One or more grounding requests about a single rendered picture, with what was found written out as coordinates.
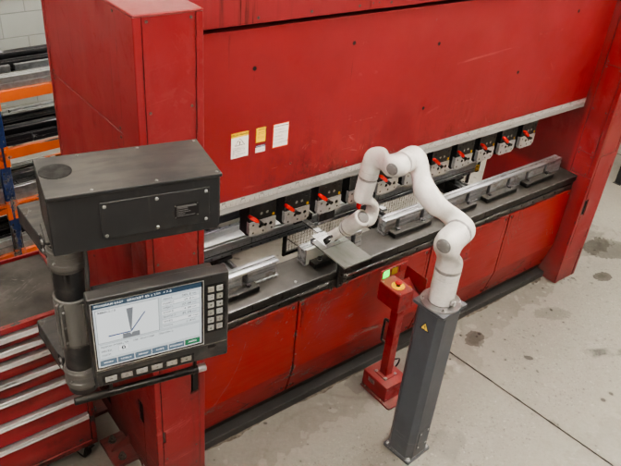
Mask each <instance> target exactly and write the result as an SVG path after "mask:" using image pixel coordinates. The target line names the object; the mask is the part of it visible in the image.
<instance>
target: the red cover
mask: <svg viewBox="0 0 621 466"><path fill-rule="evenodd" d="M188 1H190V2H191V3H193V4H195V5H197V6H200V7H202V8H203V30H204V31H206V30H213V29H221V28H228V27H236V26H243V25H250V24H259V23H266V22H274V21H281V20H289V19H296V18H310V17H318V16H325V15H333V14H341V13H348V12H356V11H363V10H371V9H378V8H386V7H393V6H407V5H416V4H423V3H430V2H438V1H445V0H188Z"/></svg>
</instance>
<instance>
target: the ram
mask: <svg viewBox="0 0 621 466"><path fill-rule="evenodd" d="M616 2H617V0H445V1H438V2H430V3H423V4H416V5H407V6H393V7H386V8H378V9H371V10H363V11H356V12H348V13H341V14H333V15H325V16H318V17H310V18H296V19H289V20H281V21H274V22H266V23H259V24H250V25H243V26H236V27H228V28H221V29H213V30H206V31H203V149H204V150H205V152H206V153H207V154H208V155H209V156H210V157H211V159H212V160H213V162H214V163H215V164H216V166H217V167H218V168H219V170H220V171H221V172H222V174H223V175H222V176H221V177H220V203H223V202H229V201H232V200H235V199H238V198H242V197H245V196H249V195H251V194H255V193H258V192H262V191H265V190H270V189H273V188H277V187H280V186H284V185H286V184H290V183H293V182H297V181H300V180H302V179H306V178H312V177H315V176H319V175H321V174H325V173H328V172H332V171H335V170H338V169H341V168H344V167H348V166H353V165H356V164H360V163H362V160H363V156H364V154H365V153H366V152H367V151H368V150H369V149H370V148H372V147H384V148H385V149H386V150H387V151H388V152H389V154H392V153H397V152H399V151H401V150H402V149H404V148H406V147H408V146H421V145H424V144H427V143H431V142H434V141H439V140H443V139H446V138H450V137H453V136H456V135H459V134H462V133H466V132H469V131H473V130H475V129H481V128H485V127H488V126H491V125H494V124H497V123H501V122H504V121H507V120H510V119H514V118H517V117H523V116H526V115H529V114H532V113H536V112H539V111H542V110H545V109H549V108H552V107H556V106H559V105H562V104H567V103H571V102H574V101H577V100H580V99H584V98H586V97H587V95H588V92H589V89H590V85H591V81H592V78H593V75H594V72H595V69H596V66H597V63H598V60H599V57H600V54H601V51H602V49H603V43H604V40H605V37H606V34H607V32H608V29H609V25H610V22H611V19H612V16H613V14H614V11H615V5H616ZM584 104H585V103H582V104H576V105H573V106H570V107H567V108H564V109H560V110H557V111H554V112H551V113H548V114H544V115H541V116H536V117H533V118H529V119H526V120H523V121H519V122H517V123H514V124H510V125H507V126H503V127H501V128H498V129H492V130H488V131H485V132H483V133H479V134H476V135H473V136H469V137H467V138H463V139H460V140H457V141H451V142H448V143H445V144H442V145H438V146H435V147H432V148H429V149H426V150H423V151H424V152H425V153H431V152H434V151H438V150H441V149H443V148H447V147H450V146H453V145H457V144H460V143H462V142H466V141H471V140H475V139H478V138H480V137H484V136H487V135H490V134H494V133H496V132H499V131H503V130H506V129H511V128H514V127H517V126H521V125H524V124H527V123H530V122H533V121H536V120H539V119H543V118H546V117H551V116H554V115H557V114H561V113H564V112H566V111H570V110H573V109H576V108H580V107H582V106H584ZM287 121H289V131H288V144H287V145H285V146H281V147H277V148H273V149H272V147H273V130H274V125H275V124H279V123H283V122H287ZM262 127H266V136H265V141H262V142H257V143H256V129H257V128H262ZM247 130H248V131H249V149H248V155H246V156H242V157H239V158H235V159H231V134H234V133H239V132H242V131H247ZM261 144H265V151H263V152H259V153H255V148H256V146H257V145H261ZM359 171H360V169H357V170H354V171H350V172H347V173H345V174H341V175H338V176H334V177H331V178H326V179H323V180H320V181H316V182H313V183H310V184H307V185H304V186H300V187H297V188H294V189H291V190H285V191H282V192H279V193H276V194H273V195H269V196H266V197H263V198H260V199H257V200H253V201H250V202H244V203H242V204H238V205H235V206H232V207H228V208H225V209H223V210H220V215H225V214H228V213H232V212H235V211H237V210H241V209H244V208H247V207H251V206H253V205H256V204H260V203H263V202H269V201H271V200H274V199H278V198H281V197H284V196H287V195H290V194H293V193H297V192H300V191H303V190H308V189H311V188H315V187H318V186H321V185H324V184H327V183H330V182H334V181H337V180H339V179H343V178H348V177H352V176H355V175H357V174H358V173H359Z"/></svg>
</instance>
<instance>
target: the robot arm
mask: <svg viewBox="0 0 621 466"><path fill-rule="evenodd" d="M381 170H382V171H383V172H384V173H385V174H386V175H387V176H388V177H390V178H400V177H403V176H405V175H406V174H407V173H408V172H409V173H410V174H411V177H412V184H413V192H414V195H415V196H416V198H417V199H418V201H419V202H420V204H421V206H422V207H423V208H424V209H425V210H426V211H427V212H428V213H429V214H430V215H432V216H434V217H437V218H438V219H440V220H441V221H442V222H443V223H444V224H445V227H444V228H442V229H441V230H440V231H439V232H438V234H437V235H436V237H435V239H434V242H433V249H434V251H435V253H436V262H435V267H434V270H433V274H432V282H431V286H430V287H429V288H426V289H424V290H423V291H422V292H421V294H420V302H421V304H422V305H423V306H424V307H425V308H426V309H428V310H430V311H431V312H434V313H439V314H452V313H456V312H457V311H459V309H460V307H461V300H460V298H459V297H458V295H457V287H458V283H459V279H460V276H461V272H462V268H463V259H462V258H461V256H460V253H461V251H462V249H463V248H464V247H465V246H466V245H467V244H468V243H469V242H470V241H471V240H472V239H473V238H474V236H475V233H476V227H475V225H474V223H473V221H472V220H471V219H470V218H469V217H468V216H467V215H466V214H464V213H463V212H462V211H460V210H459V209H458V208H456V207H455V206H454V205H453V204H451V203H450V202H449V201H448V200H447V199H446V198H445V197H444V195H443V194H442V193H441V192H440V191H439V189H438V188H437V186H436V185H435V183H434V182H433V180H432V176H431V172H430V167H429V161H428V158H427V155H426V154H425V152H424V151H423V150H422V149H421V148H420V147H418V146H408V147H406V148H404V149H402V150H401V151H399V152H397V153H395V154H389V152H388V151H387V150H386V149H385V148H384V147H372V148H370V149H369V150H368V151H367V152H366V153H365V154H364V156H363V160H362V163H361V167H360V171H359V176H358V180H357V184H356V188H355V191H354V200H355V202H356V203H359V204H366V210H365V211H364V210H362V209H359V210H357V211H356V212H355V213H353V214H352V215H350V216H349V217H347V218H346V219H344V220H343V221H342V222H341V223H340V224H339V227H336V228H335V229H333V230H331V231H330V232H328V233H327V235H328V237H326V238H324V239H323V242H324V244H325V245H326V244H328V243H329V242H330V241H337V240H339V239H341V238H343V237H345V236H347V237H349V236H352V235H353V234H355V233H356V232H358V231H359V230H361V229H363V228H365V227H371V226H372V225H374V224H375V222H376V220H377V217H378V214H379V204H378V202H376V200H375V199H374V198H373V197H372V195H373V193H374V190H375V186H376V183H377V180H378V177H379V174H380V171H381Z"/></svg>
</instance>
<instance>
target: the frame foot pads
mask: <svg viewBox="0 0 621 466"><path fill-rule="evenodd" d="M92 403H93V409H94V417H95V418H96V417H98V416H100V415H102V414H105V413H107V412H108V409H107V408H106V406H105V404H104V402H103V401H102V399H97V400H94V401H93V402H92ZM100 444H101V446H102V447H103V450H104V451H105V453H106V455H107V456H108V458H109V460H110V461H111V462H112V463H113V465H114V466H126V465H128V464H130V463H131V462H133V461H135V460H138V459H139V456H138V454H137V453H136V451H135V449H134V448H133V446H131V444H130V438H129V435H127V436H125V435H124V433H123V432H122V430H121V431H119V432H117V433H115V434H112V435H110V436H108V437H106V438H104V439H101V440H100Z"/></svg>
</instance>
